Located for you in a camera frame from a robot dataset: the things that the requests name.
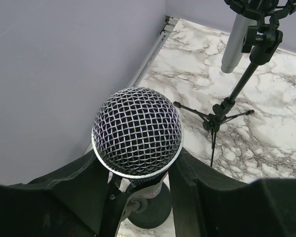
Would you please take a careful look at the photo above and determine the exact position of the black round base stand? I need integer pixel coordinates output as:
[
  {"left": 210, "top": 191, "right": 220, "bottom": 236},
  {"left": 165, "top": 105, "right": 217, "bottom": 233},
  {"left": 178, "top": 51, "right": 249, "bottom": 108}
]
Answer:
[{"left": 97, "top": 172, "right": 172, "bottom": 237}]

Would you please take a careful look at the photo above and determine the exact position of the silver microphone on tripod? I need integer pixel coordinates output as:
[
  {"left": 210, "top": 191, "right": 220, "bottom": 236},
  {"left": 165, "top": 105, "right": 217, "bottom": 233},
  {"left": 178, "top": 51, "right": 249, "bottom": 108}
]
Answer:
[{"left": 221, "top": 14, "right": 257, "bottom": 74}]

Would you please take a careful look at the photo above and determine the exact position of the black tripod shock mount stand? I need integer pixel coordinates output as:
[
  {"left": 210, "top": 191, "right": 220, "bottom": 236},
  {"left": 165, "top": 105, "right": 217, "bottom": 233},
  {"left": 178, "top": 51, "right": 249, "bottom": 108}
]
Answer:
[{"left": 174, "top": 0, "right": 296, "bottom": 167}]

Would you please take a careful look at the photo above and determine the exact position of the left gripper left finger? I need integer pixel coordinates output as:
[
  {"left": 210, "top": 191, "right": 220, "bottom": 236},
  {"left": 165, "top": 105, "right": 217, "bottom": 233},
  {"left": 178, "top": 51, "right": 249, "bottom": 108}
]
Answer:
[{"left": 0, "top": 152, "right": 109, "bottom": 237}]

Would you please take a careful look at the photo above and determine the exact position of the glitter microphone silver grille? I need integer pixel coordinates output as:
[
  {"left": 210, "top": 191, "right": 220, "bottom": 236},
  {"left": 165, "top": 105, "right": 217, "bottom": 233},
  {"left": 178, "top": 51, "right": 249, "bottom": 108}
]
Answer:
[{"left": 91, "top": 87, "right": 184, "bottom": 187}]

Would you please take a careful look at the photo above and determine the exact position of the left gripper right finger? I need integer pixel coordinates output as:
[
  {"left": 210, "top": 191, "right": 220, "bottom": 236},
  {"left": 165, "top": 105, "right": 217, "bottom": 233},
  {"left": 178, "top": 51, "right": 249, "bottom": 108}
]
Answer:
[{"left": 169, "top": 150, "right": 296, "bottom": 237}]

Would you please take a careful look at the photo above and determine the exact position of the aluminium rail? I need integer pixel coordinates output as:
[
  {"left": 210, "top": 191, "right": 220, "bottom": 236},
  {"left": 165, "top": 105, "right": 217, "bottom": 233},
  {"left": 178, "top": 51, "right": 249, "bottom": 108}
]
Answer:
[{"left": 126, "top": 16, "right": 179, "bottom": 87}]

